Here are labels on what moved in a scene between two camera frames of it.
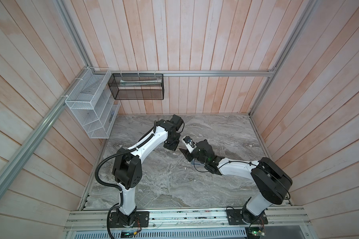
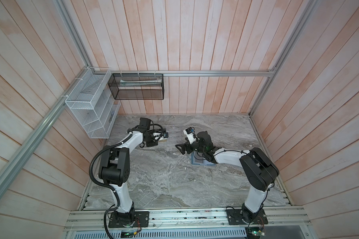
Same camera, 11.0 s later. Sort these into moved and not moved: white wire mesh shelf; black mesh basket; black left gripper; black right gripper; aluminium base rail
Moved: black right gripper; black left gripper
Not moved: black mesh basket; aluminium base rail; white wire mesh shelf
